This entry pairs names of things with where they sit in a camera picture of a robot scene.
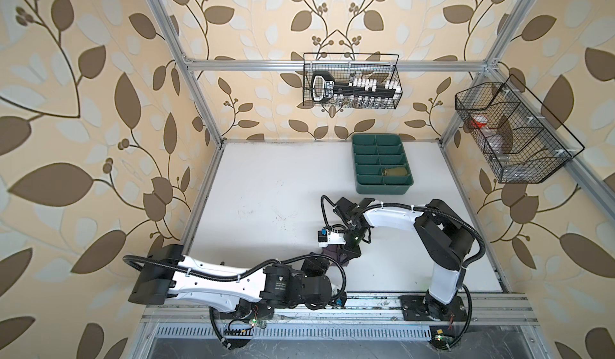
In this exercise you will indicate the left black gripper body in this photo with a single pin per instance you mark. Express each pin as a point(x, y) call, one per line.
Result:
point(315, 269)

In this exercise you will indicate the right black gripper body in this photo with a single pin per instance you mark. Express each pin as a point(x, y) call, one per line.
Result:
point(351, 238)

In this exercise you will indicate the purple striped sock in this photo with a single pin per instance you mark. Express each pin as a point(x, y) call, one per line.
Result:
point(333, 251)

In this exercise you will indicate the green striped sock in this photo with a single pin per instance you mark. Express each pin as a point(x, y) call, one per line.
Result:
point(396, 171)

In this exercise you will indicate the green plastic divided tray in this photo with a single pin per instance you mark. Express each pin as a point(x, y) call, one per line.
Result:
point(373, 152)

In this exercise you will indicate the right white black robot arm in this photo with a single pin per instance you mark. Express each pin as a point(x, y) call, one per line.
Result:
point(451, 243)

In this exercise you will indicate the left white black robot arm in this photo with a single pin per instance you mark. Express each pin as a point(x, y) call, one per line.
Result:
point(237, 299)

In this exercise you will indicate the black socket set holder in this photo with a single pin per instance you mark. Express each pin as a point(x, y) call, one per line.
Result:
point(324, 87)

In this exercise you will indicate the red capped clear container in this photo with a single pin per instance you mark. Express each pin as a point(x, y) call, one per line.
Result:
point(479, 124)

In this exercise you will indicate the back black wire basket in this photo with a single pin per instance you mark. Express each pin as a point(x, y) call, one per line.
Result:
point(378, 66)

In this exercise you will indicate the black wire basket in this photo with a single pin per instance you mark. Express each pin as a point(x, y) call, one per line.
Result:
point(530, 141)
point(378, 66)

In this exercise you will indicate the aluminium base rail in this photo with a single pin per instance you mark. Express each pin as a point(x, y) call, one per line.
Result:
point(362, 308)

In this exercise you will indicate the right black wire basket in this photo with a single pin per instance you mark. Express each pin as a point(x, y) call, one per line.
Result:
point(530, 141)

